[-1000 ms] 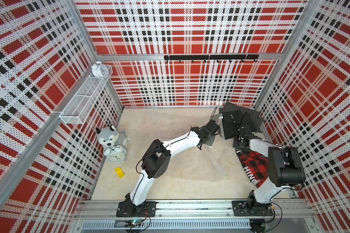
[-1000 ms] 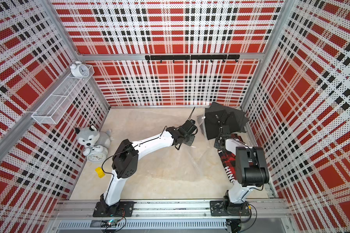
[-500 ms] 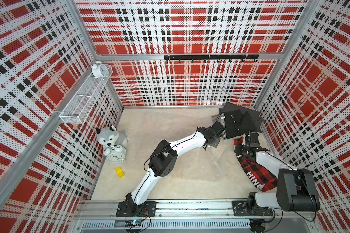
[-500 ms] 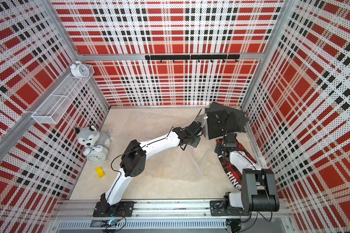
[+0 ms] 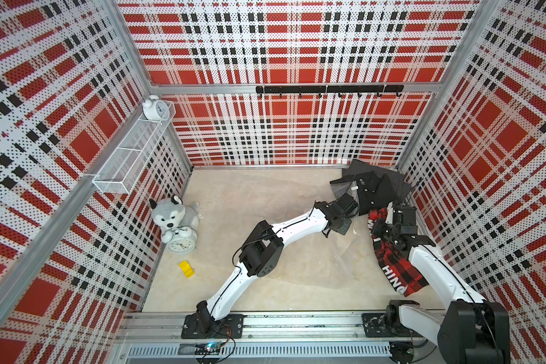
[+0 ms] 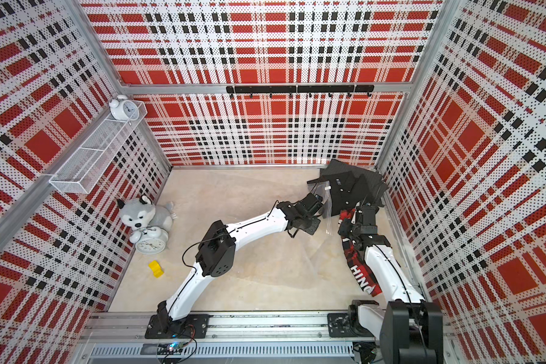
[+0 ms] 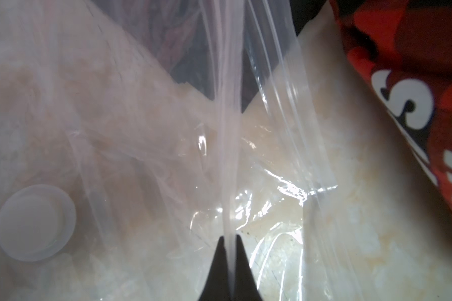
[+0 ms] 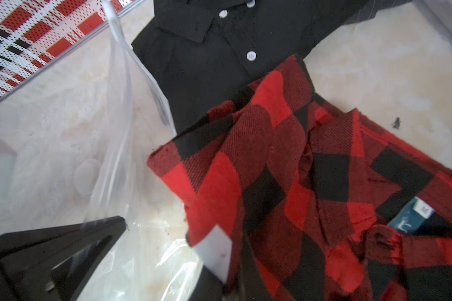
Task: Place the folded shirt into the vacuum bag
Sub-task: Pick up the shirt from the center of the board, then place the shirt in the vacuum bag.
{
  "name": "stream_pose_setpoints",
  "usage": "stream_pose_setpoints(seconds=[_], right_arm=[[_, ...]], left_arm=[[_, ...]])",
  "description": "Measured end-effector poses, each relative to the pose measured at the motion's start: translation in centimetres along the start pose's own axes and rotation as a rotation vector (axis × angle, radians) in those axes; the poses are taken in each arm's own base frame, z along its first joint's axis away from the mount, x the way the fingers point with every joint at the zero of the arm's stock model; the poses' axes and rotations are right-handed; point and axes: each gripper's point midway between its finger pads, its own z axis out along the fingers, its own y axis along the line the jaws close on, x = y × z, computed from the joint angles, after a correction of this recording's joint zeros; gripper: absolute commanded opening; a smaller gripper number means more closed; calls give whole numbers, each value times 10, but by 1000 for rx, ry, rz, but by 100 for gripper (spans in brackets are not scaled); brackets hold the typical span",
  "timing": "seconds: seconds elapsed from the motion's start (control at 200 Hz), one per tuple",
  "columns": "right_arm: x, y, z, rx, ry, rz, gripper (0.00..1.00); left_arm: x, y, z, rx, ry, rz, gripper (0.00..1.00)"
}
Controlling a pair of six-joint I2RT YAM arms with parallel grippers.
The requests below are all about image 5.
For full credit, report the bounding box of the red black plaid shirt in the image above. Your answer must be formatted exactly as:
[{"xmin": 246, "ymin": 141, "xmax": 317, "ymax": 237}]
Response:
[{"xmin": 367, "ymin": 208, "xmax": 429, "ymax": 297}]

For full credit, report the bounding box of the clear vacuum bag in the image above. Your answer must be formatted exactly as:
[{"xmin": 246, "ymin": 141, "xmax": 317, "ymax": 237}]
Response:
[{"xmin": 304, "ymin": 211, "xmax": 379, "ymax": 289}]

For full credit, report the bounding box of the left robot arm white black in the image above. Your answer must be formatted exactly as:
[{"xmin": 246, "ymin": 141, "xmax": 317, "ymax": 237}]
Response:
[{"xmin": 195, "ymin": 194, "xmax": 358, "ymax": 335}]

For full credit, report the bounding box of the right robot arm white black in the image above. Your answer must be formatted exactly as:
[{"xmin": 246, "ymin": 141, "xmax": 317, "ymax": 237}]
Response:
[{"xmin": 372, "ymin": 205, "xmax": 511, "ymax": 363}]

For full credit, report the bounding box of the white alarm clock on table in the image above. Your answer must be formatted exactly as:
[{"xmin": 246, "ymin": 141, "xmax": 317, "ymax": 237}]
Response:
[{"xmin": 162, "ymin": 227, "xmax": 197, "ymax": 255}]

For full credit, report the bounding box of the yellow small block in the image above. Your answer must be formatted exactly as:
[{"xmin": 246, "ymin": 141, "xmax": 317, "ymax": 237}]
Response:
[{"xmin": 178, "ymin": 260, "xmax": 194, "ymax": 278}]

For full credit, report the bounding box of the husky plush toy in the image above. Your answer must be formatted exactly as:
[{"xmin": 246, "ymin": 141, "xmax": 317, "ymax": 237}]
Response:
[{"xmin": 149, "ymin": 195, "xmax": 200, "ymax": 244}]

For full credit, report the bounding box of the small circuit board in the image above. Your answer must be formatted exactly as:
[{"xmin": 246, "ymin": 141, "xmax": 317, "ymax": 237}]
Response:
[{"xmin": 177, "ymin": 343, "xmax": 221, "ymax": 356}]

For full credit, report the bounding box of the white alarm clock on shelf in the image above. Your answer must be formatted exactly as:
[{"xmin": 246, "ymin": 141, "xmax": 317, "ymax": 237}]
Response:
[{"xmin": 142, "ymin": 95, "xmax": 169, "ymax": 121}]

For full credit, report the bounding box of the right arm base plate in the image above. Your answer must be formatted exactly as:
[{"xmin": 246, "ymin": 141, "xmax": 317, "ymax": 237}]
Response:
[{"xmin": 362, "ymin": 312, "xmax": 423, "ymax": 339}]

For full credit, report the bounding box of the black hook rail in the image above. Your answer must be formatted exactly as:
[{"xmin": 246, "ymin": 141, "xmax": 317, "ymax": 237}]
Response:
[{"xmin": 256, "ymin": 84, "xmax": 404, "ymax": 96}]

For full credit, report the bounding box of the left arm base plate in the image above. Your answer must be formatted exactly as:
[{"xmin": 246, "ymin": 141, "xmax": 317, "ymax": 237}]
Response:
[{"xmin": 180, "ymin": 313, "xmax": 245, "ymax": 339}]

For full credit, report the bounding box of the white wire shelf basket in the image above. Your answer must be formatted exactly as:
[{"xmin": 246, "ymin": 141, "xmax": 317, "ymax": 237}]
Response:
[{"xmin": 93, "ymin": 100, "xmax": 175, "ymax": 194}]

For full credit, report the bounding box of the aluminium mounting rail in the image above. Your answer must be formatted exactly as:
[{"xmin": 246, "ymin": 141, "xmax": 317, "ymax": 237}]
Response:
[{"xmin": 116, "ymin": 310, "xmax": 421, "ymax": 344}]

